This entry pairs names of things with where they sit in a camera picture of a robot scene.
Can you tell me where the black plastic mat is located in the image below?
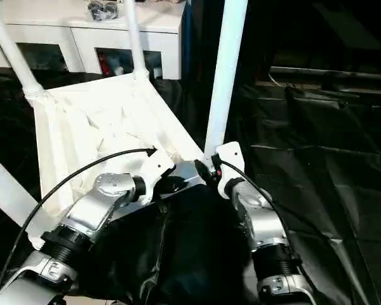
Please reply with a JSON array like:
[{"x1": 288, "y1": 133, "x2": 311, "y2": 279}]
[{"x1": 0, "y1": 64, "x2": 381, "y2": 305}]

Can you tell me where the red bottle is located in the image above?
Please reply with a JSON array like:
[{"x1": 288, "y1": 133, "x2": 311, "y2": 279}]
[{"x1": 98, "y1": 55, "x2": 110, "y2": 76}]

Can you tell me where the white plastic table leg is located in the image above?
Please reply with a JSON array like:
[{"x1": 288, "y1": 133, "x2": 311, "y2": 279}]
[
  {"x1": 203, "y1": 0, "x2": 249, "y2": 159},
  {"x1": 0, "y1": 149, "x2": 40, "y2": 228},
  {"x1": 124, "y1": 0, "x2": 150, "y2": 80},
  {"x1": 0, "y1": 0, "x2": 46, "y2": 97}
]

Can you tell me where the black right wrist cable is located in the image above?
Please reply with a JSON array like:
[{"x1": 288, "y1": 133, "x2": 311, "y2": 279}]
[{"x1": 219, "y1": 160, "x2": 350, "y2": 280}]

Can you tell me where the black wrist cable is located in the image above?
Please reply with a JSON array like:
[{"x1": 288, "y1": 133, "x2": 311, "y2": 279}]
[
  {"x1": 0, "y1": 147, "x2": 158, "y2": 293},
  {"x1": 219, "y1": 160, "x2": 350, "y2": 280}
]

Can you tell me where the black low shelf board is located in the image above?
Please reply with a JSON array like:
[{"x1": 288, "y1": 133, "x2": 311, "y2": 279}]
[{"x1": 270, "y1": 66, "x2": 381, "y2": 81}]

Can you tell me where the white plastic table top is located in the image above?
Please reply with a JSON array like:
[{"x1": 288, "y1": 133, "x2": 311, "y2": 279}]
[{"x1": 22, "y1": 69, "x2": 207, "y2": 250}]

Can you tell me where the white sideboard cabinet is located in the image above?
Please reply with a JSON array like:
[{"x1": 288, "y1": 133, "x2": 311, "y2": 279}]
[{"x1": 0, "y1": 0, "x2": 186, "y2": 80}]

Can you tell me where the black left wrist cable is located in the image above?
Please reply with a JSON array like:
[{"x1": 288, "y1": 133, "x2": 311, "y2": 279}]
[{"x1": 0, "y1": 147, "x2": 158, "y2": 293}]

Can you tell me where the grey crumpled object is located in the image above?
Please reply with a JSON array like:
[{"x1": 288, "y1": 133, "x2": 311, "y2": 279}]
[{"x1": 87, "y1": 0, "x2": 121, "y2": 20}]

